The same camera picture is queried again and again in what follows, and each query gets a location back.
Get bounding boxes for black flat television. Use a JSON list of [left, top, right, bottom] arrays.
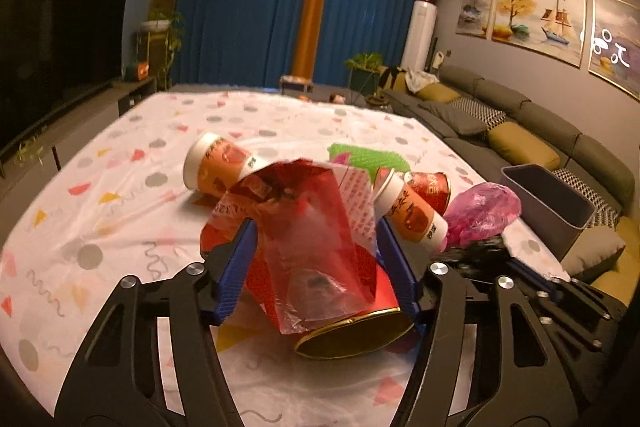
[[0, 0, 131, 160]]

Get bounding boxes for trailing plant on gold stand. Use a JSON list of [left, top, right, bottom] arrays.
[[136, 8, 187, 94]]

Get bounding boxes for small yellow cushion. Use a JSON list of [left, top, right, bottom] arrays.
[[416, 84, 462, 104]]

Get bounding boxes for black white patterned cushion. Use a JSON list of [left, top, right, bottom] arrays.
[[555, 167, 622, 219], [450, 97, 507, 131]]

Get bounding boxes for red paper cup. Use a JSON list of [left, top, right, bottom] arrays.
[[404, 171, 452, 214]]

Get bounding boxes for large yellow cushion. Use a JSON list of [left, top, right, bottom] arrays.
[[487, 123, 562, 171]]

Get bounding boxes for grey television cabinet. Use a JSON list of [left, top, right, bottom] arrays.
[[0, 74, 158, 190]]

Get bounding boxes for red translucent plastic bag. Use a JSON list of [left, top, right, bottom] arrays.
[[200, 159, 401, 337]]

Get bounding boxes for blue curtain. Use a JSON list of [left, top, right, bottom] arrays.
[[172, 0, 322, 88], [315, 0, 442, 88]]

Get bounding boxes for green foam net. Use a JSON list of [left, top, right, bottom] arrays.
[[327, 142, 412, 174]]

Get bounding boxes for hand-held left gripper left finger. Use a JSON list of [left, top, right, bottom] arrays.
[[52, 219, 258, 427]]

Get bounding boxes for orange paper cup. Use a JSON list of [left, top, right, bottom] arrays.
[[374, 172, 449, 254], [183, 132, 263, 198]]

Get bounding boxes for grey plastic bin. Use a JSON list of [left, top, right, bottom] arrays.
[[500, 164, 597, 260]]

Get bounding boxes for potted green plant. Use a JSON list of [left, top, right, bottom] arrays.
[[344, 53, 387, 104]]

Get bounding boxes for flat grey cushion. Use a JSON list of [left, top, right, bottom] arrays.
[[419, 99, 489, 136]]

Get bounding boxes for small landscape painting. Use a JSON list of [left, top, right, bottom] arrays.
[[455, 0, 496, 40]]

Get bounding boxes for red paper bowl gold inside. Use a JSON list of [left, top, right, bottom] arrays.
[[294, 252, 417, 360]]

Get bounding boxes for white standing air conditioner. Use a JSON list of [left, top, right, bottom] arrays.
[[401, 1, 439, 74]]

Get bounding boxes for orange curtain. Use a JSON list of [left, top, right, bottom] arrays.
[[291, 0, 337, 80]]

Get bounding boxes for white cloth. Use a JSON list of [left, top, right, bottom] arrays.
[[404, 68, 439, 94]]

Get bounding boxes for grey sectional sofa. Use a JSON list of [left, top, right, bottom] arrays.
[[379, 64, 637, 310]]

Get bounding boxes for painting with light reflections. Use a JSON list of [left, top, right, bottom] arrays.
[[587, 0, 640, 102]]

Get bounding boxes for pink plastic bag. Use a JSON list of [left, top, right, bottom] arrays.
[[444, 182, 522, 249]]

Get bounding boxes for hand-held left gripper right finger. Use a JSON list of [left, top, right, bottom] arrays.
[[375, 217, 587, 427]]

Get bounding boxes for tree and sailboat painting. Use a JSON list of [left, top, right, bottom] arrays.
[[490, 0, 587, 68]]

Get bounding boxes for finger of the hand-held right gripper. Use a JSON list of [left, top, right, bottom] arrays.
[[442, 237, 560, 304]]

